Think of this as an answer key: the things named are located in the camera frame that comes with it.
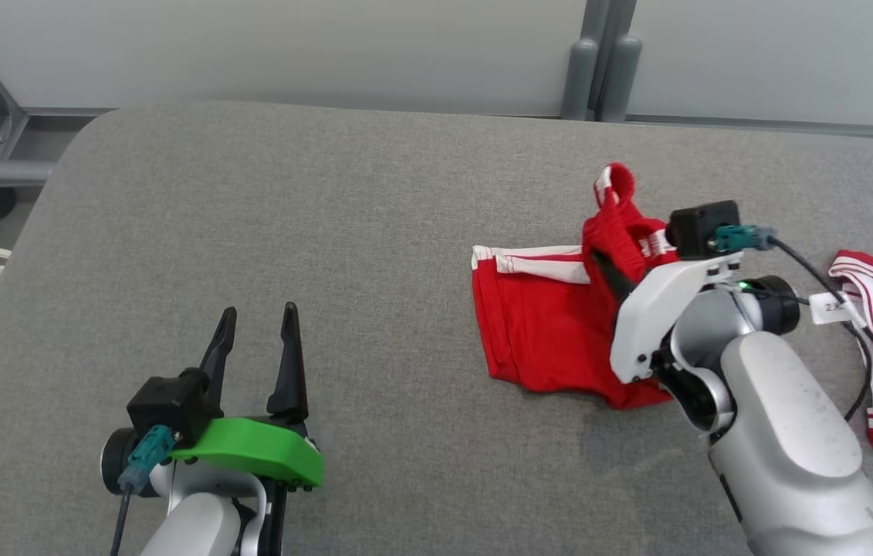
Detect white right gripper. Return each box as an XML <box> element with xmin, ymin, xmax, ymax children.
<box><xmin>589</xmin><ymin>249</ymin><xmax>744</xmax><ymax>385</ymax></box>

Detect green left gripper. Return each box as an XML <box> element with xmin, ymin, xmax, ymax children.
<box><xmin>170</xmin><ymin>302</ymin><xmax>325</xmax><ymax>489</ymax></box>

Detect red white-striped shorts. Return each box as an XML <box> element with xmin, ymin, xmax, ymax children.
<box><xmin>472</xmin><ymin>162</ymin><xmax>684</xmax><ymax>410</ymax></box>

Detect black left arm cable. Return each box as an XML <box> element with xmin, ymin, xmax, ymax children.
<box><xmin>110</xmin><ymin>425</ymin><xmax>177</xmax><ymax>556</ymax></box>

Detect grey partition post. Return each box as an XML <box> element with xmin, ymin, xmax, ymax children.
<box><xmin>561</xmin><ymin>0</ymin><xmax>644</xmax><ymax>123</ymax></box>

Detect white cable label tag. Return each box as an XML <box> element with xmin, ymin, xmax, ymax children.
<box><xmin>808</xmin><ymin>292</ymin><xmax>858</xmax><ymax>325</ymax></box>

